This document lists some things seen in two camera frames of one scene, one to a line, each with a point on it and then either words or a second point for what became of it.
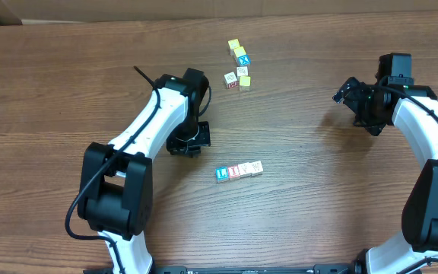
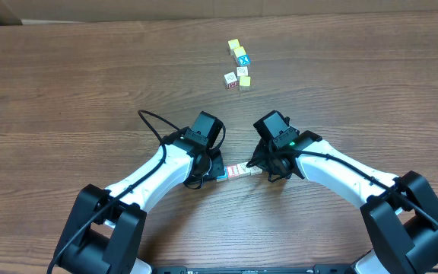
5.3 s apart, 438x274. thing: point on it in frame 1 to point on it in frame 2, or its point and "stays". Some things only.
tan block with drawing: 256,167 stays
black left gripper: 176,147 to 217,167
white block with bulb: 245,168 stays
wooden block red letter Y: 222,173 stays
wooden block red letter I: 233,171 stays
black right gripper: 375,124 to 258,158
